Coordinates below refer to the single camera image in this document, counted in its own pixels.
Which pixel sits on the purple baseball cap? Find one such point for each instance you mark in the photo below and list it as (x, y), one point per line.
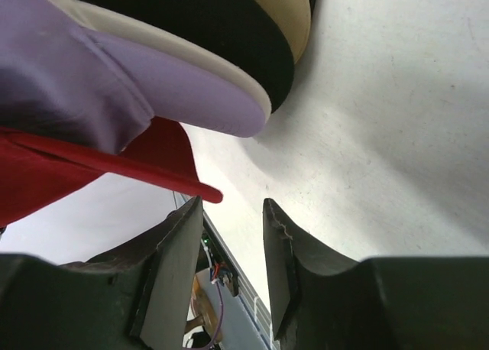
(72, 83)

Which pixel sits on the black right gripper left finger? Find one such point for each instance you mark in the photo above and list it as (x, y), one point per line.
(134, 296)

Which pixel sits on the aluminium frame rail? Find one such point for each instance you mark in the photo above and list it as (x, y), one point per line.
(225, 311)

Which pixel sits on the black baseball cap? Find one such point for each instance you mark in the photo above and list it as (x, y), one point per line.
(240, 31)

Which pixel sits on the dark red baseball cap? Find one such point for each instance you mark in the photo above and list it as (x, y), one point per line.
(37, 171)

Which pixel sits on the beige baseball cap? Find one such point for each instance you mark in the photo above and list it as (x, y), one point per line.
(293, 18)

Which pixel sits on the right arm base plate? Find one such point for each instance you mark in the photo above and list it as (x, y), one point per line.
(214, 257)

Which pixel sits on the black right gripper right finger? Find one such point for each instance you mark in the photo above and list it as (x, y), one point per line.
(321, 299)

